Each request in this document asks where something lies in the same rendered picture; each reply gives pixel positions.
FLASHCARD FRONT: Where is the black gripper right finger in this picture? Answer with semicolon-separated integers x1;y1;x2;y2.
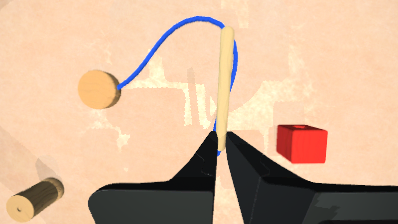
225;131;398;224

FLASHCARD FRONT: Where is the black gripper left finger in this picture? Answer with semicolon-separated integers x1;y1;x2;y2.
88;131;218;224

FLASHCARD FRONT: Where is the red wooden block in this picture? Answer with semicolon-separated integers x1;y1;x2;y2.
276;124;328;163

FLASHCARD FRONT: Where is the blue string with wooden stick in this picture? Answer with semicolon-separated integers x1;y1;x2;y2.
118;16;238;156

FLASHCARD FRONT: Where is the round wooden button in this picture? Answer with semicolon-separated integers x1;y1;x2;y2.
78;69;121;109

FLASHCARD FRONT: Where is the dark brown wooden spool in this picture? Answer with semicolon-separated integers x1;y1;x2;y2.
6;177;65;223

